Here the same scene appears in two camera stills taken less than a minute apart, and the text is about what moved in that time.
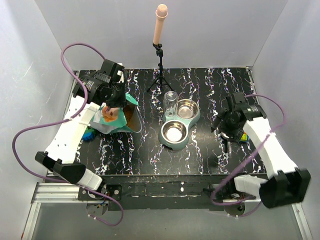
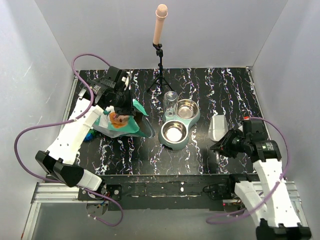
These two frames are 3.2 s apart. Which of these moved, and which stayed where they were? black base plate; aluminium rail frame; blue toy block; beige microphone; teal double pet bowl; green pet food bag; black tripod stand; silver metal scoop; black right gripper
Moved: green pet food bag; black right gripper; silver metal scoop
Stayed: black base plate; blue toy block; teal double pet bowl; beige microphone; aluminium rail frame; black tripod stand
